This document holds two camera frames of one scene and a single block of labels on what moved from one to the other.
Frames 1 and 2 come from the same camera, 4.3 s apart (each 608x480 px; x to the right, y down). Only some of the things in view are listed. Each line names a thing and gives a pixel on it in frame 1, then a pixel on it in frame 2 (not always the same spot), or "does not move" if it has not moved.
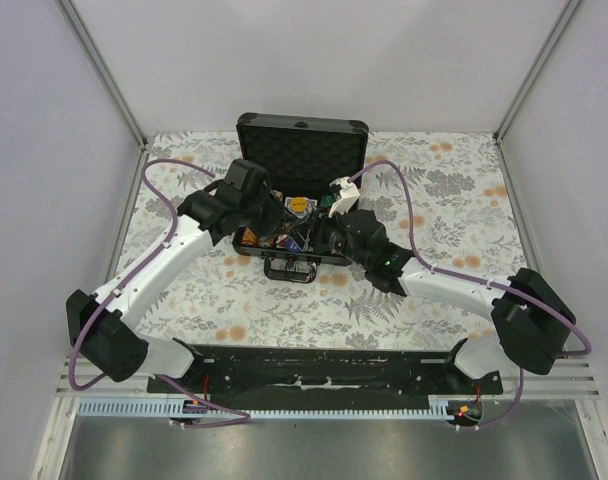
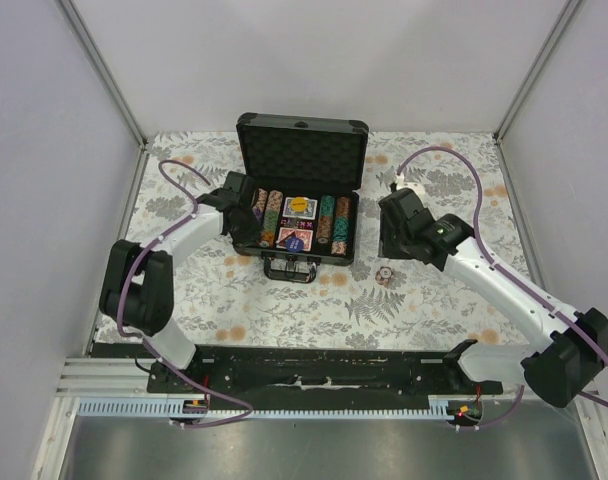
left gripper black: [277, 214] → [252, 236]
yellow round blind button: [298, 204] does not move
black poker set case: [316, 166] does not move
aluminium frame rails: [82, 379] does not move
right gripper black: [319, 228] → [386, 248]
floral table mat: [442, 200] does not move
